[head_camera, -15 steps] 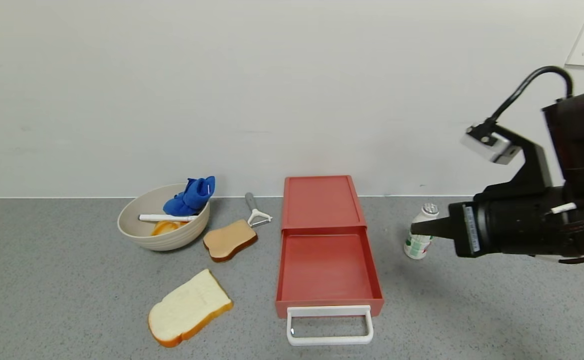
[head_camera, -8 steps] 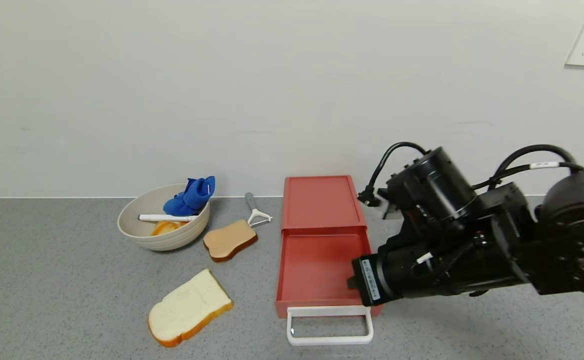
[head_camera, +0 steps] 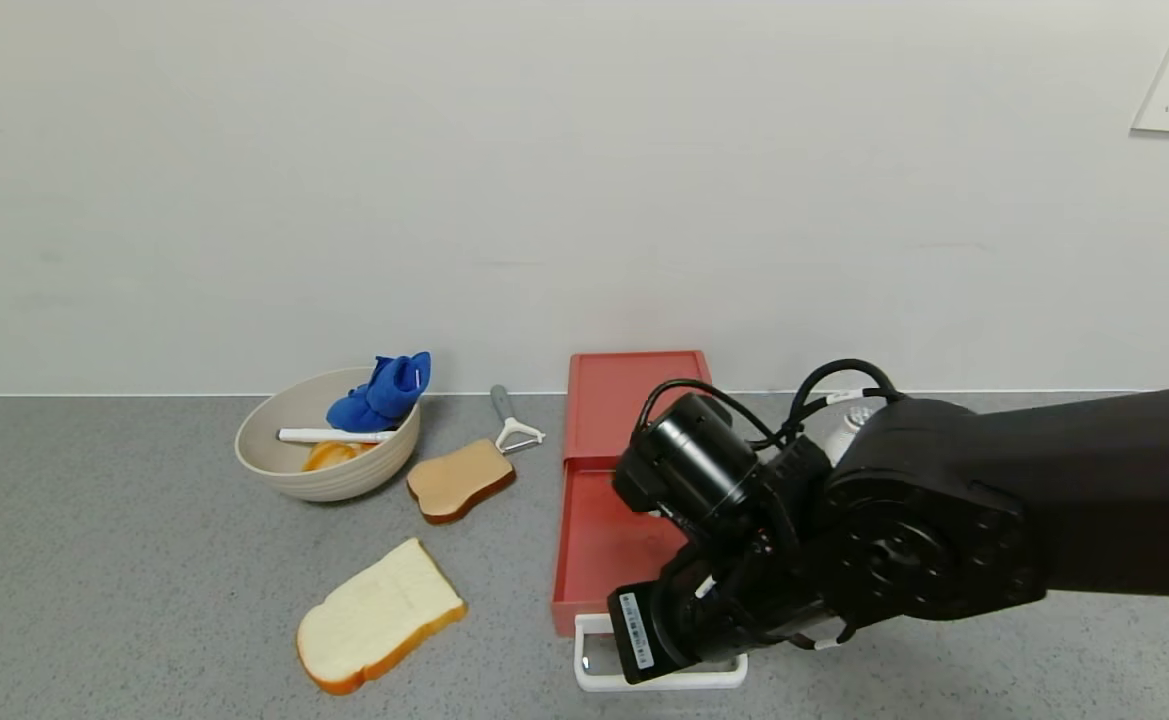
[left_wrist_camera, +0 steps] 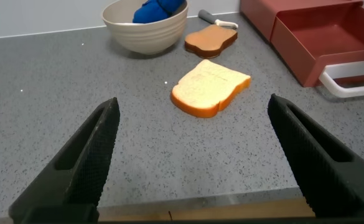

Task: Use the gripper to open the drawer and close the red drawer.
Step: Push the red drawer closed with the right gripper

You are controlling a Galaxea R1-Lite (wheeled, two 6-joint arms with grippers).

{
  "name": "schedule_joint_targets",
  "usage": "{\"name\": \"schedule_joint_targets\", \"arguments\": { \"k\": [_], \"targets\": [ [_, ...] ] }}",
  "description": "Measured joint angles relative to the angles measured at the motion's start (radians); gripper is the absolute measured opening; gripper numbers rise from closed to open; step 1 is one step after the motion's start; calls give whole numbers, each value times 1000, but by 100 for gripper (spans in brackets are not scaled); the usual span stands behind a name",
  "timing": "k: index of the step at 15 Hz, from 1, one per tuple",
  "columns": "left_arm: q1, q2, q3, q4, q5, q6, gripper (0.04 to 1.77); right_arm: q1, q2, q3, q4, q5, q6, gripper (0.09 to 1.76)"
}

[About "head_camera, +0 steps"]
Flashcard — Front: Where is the blue cloth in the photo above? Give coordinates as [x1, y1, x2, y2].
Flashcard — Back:
[326, 351, 432, 433]

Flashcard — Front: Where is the grey and white peeler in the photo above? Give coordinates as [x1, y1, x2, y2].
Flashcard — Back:
[490, 384, 546, 455]

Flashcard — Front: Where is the beige ribbed bowl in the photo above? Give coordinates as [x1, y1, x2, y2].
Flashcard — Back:
[235, 367, 422, 502]

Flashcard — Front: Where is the white green drink bottle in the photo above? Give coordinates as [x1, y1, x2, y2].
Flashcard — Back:
[822, 404, 887, 467]

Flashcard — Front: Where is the white pen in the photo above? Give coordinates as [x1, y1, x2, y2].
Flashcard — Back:
[277, 427, 397, 444]

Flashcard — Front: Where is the brown toast slice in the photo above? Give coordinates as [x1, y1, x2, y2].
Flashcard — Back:
[406, 438, 517, 525]

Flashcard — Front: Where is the red drawer with white handle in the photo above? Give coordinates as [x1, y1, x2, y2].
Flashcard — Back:
[551, 464, 749, 693]

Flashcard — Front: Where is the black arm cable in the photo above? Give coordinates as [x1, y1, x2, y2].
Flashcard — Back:
[634, 358, 907, 453]

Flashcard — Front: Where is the orange round food item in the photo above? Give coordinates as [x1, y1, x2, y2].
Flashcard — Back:
[302, 441, 375, 472]

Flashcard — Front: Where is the white bread slice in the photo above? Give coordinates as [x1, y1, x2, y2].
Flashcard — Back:
[296, 538, 468, 696]

